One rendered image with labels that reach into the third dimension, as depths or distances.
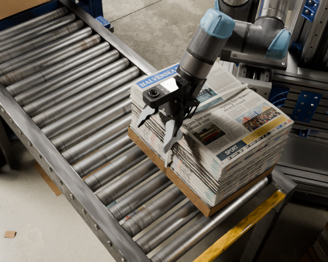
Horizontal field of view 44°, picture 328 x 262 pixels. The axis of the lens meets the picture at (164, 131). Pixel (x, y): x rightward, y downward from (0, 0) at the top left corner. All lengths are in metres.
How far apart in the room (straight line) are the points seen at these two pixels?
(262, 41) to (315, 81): 0.79
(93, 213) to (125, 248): 0.14
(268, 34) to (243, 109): 0.23
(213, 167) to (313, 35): 0.91
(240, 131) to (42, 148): 0.64
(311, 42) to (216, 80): 0.66
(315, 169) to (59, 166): 1.30
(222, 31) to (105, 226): 0.62
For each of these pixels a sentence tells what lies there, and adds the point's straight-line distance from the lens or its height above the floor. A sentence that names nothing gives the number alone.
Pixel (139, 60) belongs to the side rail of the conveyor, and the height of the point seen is 0.80.
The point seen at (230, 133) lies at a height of 1.05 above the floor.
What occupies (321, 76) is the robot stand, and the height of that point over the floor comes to 0.73.
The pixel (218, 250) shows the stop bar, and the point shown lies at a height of 0.82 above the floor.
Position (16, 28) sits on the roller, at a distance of 1.87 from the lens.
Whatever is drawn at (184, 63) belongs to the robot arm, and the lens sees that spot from 0.97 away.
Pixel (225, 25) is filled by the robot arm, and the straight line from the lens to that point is 0.94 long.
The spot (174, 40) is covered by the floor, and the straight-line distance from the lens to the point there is 3.06.
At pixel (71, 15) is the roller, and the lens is 1.90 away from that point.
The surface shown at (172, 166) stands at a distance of 1.18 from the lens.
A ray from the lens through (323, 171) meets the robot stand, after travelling 2.14.
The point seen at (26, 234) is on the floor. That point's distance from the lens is 2.13.
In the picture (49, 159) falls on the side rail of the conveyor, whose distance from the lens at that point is 1.33.
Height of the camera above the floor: 1.84
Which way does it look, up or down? 50 degrees down
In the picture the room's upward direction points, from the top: 3 degrees clockwise
